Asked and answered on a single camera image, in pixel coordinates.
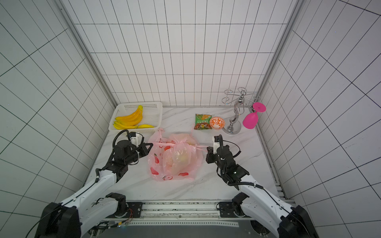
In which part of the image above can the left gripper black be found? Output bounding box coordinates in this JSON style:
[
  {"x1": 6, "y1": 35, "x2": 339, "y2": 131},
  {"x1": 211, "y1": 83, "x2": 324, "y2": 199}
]
[{"x1": 124, "y1": 142, "x2": 153, "y2": 164}]

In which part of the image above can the pink plastic bag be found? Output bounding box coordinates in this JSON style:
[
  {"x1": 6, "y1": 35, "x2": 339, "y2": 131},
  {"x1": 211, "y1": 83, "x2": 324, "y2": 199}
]
[{"x1": 147, "y1": 129, "x2": 206, "y2": 181}]

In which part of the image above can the yellow banana bunch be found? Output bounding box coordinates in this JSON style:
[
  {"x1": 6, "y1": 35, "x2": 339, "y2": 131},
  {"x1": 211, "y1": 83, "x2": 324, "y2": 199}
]
[
  {"x1": 113, "y1": 105, "x2": 154, "y2": 130},
  {"x1": 163, "y1": 147, "x2": 195, "y2": 176}
]

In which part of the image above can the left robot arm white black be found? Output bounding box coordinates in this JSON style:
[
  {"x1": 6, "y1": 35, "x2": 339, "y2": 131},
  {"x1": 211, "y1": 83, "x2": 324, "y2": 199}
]
[{"x1": 33, "y1": 130, "x2": 153, "y2": 238}]

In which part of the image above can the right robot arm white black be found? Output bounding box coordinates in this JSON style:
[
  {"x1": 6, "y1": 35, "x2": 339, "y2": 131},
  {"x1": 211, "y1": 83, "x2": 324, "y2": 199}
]
[{"x1": 206, "y1": 135, "x2": 318, "y2": 238}]

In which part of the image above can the yellow banana bunch in basket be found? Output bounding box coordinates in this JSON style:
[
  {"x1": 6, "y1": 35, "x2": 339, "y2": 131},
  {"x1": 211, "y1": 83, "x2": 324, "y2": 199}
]
[{"x1": 113, "y1": 105, "x2": 154, "y2": 130}]

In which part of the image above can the green snack packet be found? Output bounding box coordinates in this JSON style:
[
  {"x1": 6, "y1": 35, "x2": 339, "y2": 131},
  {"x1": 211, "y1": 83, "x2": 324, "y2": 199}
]
[{"x1": 194, "y1": 114, "x2": 212, "y2": 130}]

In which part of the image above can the white plastic basket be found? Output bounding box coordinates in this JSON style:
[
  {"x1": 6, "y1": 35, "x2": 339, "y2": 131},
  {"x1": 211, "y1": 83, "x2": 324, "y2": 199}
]
[{"x1": 108, "y1": 102, "x2": 163, "y2": 133}]

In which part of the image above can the magenta plastic wine glass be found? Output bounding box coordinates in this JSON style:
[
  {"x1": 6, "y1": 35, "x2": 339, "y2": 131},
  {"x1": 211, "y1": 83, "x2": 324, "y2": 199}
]
[{"x1": 243, "y1": 102, "x2": 267, "y2": 130}]

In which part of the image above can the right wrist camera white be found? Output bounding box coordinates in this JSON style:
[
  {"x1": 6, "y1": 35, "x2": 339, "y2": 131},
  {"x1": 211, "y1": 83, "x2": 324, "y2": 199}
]
[{"x1": 213, "y1": 134, "x2": 223, "y2": 154}]

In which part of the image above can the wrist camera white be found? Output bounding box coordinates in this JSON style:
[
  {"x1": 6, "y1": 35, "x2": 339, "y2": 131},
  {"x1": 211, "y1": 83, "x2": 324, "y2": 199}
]
[
  {"x1": 213, "y1": 134, "x2": 223, "y2": 154},
  {"x1": 128, "y1": 132, "x2": 144, "y2": 147}
]

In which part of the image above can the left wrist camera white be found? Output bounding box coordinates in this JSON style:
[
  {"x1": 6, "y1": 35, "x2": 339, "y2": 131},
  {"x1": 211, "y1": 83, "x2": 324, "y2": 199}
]
[{"x1": 128, "y1": 132, "x2": 144, "y2": 147}]

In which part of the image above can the chrome wire glass rack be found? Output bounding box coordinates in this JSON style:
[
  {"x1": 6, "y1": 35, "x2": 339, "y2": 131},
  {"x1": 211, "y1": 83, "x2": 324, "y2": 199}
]
[{"x1": 222, "y1": 87, "x2": 260, "y2": 135}]

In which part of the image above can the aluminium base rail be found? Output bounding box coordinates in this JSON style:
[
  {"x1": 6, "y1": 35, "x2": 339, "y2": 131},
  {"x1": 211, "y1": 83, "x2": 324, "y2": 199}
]
[{"x1": 61, "y1": 200, "x2": 298, "y2": 228}]

